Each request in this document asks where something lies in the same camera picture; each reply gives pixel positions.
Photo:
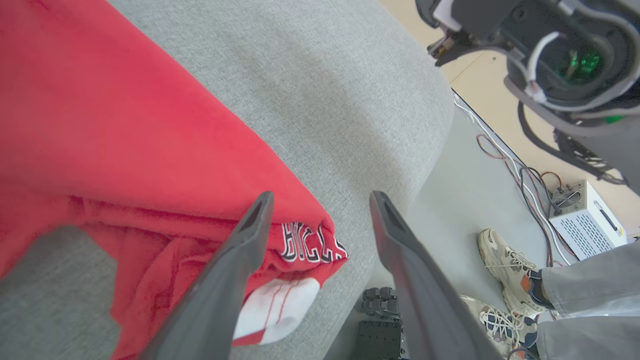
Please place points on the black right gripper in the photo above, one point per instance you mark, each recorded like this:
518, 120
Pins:
480, 20

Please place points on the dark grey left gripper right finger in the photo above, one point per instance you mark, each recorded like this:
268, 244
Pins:
425, 300

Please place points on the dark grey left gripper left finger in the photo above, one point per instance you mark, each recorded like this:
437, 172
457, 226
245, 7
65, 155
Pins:
215, 300

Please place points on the red Bulls 23 jersey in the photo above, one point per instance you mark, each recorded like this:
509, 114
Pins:
100, 125

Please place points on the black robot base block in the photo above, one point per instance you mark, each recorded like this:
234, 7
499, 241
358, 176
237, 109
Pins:
380, 335

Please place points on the beige sneaker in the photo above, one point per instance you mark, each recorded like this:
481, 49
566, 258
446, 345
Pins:
500, 325
505, 260

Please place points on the grey trouser leg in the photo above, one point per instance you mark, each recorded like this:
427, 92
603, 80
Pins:
595, 280
590, 340

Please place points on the grey fabric sofa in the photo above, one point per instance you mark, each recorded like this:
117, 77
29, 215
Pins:
325, 100

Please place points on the white perforated electronics box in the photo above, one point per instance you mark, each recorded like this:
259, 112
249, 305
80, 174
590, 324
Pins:
590, 230

